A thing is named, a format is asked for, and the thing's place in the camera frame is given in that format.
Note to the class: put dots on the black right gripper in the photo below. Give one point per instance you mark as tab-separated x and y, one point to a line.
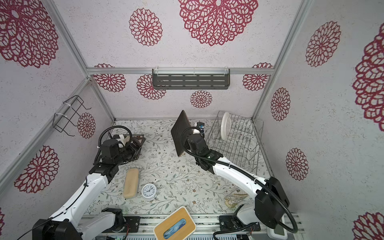
188	140

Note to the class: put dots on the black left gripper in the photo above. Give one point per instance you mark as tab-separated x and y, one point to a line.
131	147

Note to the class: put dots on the black square plate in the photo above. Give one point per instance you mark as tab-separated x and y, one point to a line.
179	133
127	151

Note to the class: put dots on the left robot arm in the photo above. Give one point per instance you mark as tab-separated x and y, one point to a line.
65	223

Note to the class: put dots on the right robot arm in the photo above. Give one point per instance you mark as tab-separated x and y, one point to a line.
271	205

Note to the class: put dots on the white round floral plate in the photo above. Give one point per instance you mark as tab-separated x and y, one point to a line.
226	126

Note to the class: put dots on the beige glasses case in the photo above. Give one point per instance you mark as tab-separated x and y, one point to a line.
131	183

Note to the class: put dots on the small white alarm clock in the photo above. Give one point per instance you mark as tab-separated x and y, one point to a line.
149	192

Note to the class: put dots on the bamboo lid tissue box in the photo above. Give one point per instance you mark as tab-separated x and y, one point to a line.
177	226

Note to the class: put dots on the white digital timer display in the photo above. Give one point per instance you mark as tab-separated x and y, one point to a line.
279	233

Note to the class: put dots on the metal wire dish rack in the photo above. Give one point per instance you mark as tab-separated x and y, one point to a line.
242	147

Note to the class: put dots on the grey wall shelf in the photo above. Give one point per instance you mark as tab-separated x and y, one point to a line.
193	79

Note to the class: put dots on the black wire wall basket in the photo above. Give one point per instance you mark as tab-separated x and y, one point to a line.
62	120

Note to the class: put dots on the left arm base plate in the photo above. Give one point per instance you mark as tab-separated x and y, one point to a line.
122	224

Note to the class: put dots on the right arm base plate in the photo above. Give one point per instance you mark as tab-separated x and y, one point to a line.
229	223

